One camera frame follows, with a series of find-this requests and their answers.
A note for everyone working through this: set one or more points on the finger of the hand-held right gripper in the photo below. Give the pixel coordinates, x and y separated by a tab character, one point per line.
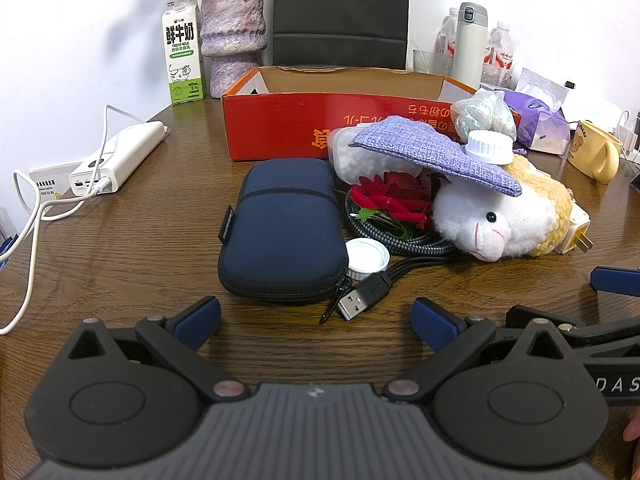
615	280
610	334

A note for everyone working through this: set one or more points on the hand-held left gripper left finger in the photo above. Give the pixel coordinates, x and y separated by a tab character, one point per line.
197	322

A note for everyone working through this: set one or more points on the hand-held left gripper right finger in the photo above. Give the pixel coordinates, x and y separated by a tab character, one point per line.
432	325

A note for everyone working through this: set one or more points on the white charger plug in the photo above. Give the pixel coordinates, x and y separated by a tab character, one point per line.
577	232

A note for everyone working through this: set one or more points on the white jar lid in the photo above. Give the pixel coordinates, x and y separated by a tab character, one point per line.
367	257

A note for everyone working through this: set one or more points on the navy zip pouch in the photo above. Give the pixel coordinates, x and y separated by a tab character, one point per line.
285	230

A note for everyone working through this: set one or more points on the red artificial rose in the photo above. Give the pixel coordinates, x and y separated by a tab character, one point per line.
395	195

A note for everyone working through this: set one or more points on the purple fabric pouch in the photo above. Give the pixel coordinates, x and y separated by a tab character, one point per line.
425	155

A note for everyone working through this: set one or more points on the clear plastic bag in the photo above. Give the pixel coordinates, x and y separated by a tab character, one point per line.
482	110

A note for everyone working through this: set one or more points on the red cardboard box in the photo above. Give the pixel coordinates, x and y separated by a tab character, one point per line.
280	120

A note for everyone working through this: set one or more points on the wooden desktop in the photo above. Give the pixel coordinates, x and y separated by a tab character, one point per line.
125	260

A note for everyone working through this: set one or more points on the person's right hand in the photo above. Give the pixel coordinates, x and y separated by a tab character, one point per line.
634	425

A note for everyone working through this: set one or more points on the yellow mug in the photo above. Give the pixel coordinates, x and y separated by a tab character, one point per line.
592	152

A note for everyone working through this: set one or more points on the purple tissue pack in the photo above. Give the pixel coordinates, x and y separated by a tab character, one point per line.
545	120

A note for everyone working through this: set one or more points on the white power strip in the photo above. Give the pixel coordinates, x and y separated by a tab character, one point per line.
120	157

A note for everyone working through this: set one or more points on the white label card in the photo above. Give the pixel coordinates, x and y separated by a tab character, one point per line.
47	182

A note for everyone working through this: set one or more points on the clear water bottle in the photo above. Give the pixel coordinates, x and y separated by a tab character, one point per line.
446	35
500	55

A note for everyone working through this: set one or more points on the clear glass cup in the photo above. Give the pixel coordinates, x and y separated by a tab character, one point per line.
430	62

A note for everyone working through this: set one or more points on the white and green milk carton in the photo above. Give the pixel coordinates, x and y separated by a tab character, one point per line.
182	55

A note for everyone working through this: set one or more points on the white thermos bottle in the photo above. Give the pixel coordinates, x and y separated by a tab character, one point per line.
469	45

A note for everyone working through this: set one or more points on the purple textured vase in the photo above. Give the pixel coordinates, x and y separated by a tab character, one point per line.
232	35

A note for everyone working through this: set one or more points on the black paper bag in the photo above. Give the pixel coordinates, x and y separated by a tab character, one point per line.
340	10

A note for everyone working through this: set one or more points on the white wall charger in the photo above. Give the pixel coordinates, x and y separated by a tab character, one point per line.
630	130

